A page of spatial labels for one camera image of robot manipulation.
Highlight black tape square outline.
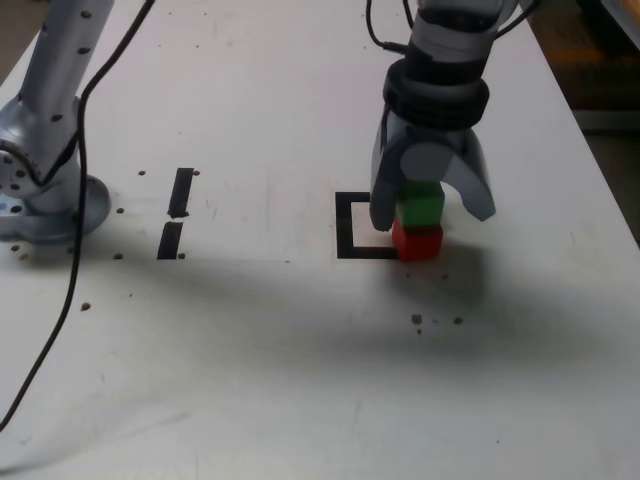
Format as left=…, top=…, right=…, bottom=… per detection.
left=334, top=191, right=402, bottom=261

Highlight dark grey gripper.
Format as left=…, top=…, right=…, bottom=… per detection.
left=369, top=106, right=497, bottom=234

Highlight black tape strip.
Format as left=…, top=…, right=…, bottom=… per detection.
left=156, top=167, right=195, bottom=261

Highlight orange panel with grey frame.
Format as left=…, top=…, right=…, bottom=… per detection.
left=597, top=0, right=640, bottom=39

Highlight grey background rail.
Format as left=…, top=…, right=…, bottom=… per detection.
left=573, top=107, right=640, bottom=132

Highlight green cube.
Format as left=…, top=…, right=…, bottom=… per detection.
left=396, top=180, right=446, bottom=229

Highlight dark brown background furniture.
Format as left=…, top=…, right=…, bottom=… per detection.
left=519, top=0, right=640, bottom=109

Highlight red cube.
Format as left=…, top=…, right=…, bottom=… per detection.
left=391, top=219, right=445, bottom=263

